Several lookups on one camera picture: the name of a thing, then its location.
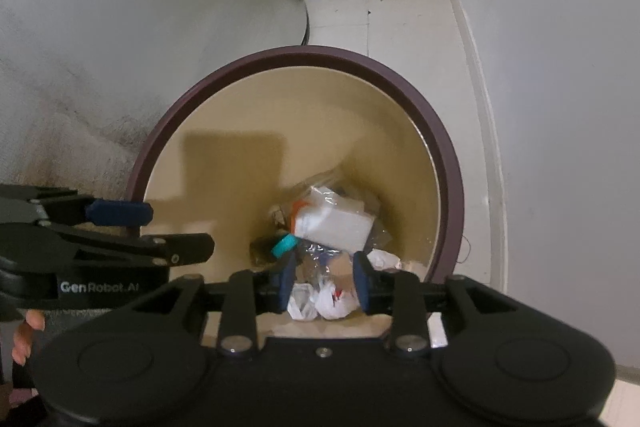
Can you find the clear plastic wrapper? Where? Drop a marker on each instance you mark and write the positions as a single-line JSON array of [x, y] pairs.
[[320, 259]]

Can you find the person's left hand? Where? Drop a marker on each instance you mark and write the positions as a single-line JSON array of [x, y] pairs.
[[27, 332]]

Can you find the crumpled white paper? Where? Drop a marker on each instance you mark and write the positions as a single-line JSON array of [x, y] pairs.
[[385, 259]]

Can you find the bottle with teal cap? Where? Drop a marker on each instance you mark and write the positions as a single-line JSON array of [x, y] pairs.
[[282, 246]]

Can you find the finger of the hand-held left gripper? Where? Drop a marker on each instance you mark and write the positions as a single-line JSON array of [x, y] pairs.
[[120, 213], [180, 249]]

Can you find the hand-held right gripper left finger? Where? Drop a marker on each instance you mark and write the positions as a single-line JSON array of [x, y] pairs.
[[286, 282]]

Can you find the beige bin with brown rim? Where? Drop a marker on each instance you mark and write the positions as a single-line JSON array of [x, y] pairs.
[[300, 117]]

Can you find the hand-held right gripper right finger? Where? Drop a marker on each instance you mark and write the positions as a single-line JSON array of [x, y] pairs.
[[361, 284]]

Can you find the white carton with orange edge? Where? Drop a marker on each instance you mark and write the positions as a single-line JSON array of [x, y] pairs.
[[335, 222]]

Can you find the crumpled white plastic bag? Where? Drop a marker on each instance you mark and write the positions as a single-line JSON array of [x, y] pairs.
[[335, 302], [302, 302]]

